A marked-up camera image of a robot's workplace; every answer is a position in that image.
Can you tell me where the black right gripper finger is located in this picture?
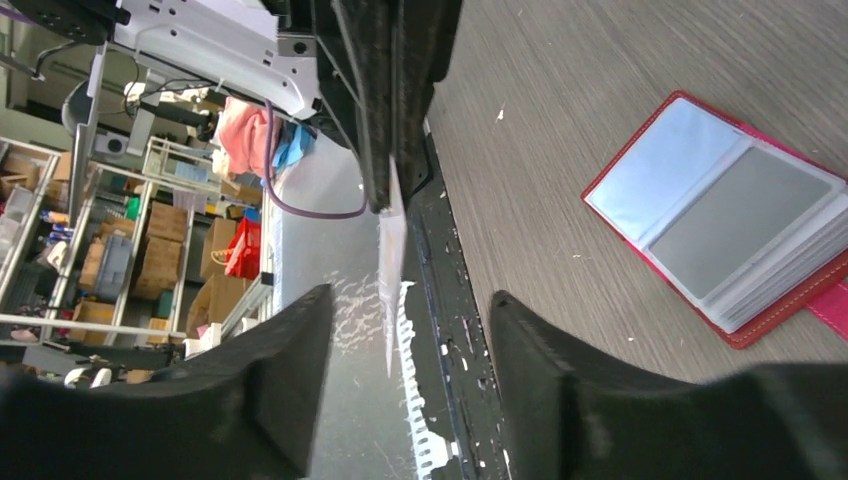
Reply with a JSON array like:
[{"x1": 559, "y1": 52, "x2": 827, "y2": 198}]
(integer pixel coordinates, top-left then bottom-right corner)
[
  {"x1": 490, "y1": 290, "x2": 847, "y2": 479},
  {"x1": 311, "y1": 1, "x2": 399, "y2": 213},
  {"x1": 1, "y1": 284, "x2": 334, "y2": 479},
  {"x1": 396, "y1": 0, "x2": 463, "y2": 199}
]

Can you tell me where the red card holder wallet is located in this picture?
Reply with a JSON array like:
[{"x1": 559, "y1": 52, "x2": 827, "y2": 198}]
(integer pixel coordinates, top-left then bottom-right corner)
[{"x1": 582, "y1": 90, "x2": 847, "y2": 349}]

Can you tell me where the black card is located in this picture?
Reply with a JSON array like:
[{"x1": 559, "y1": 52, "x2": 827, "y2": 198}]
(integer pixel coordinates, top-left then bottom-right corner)
[{"x1": 649, "y1": 147, "x2": 844, "y2": 300}]

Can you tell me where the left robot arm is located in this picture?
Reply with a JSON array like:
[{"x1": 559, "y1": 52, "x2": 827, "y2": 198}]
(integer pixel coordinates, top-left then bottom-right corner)
[{"x1": 1, "y1": 1, "x2": 462, "y2": 214}]

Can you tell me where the aluminium frame rail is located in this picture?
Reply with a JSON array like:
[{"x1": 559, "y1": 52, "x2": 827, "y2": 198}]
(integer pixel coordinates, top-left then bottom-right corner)
[{"x1": 271, "y1": 132, "x2": 465, "y2": 480}]

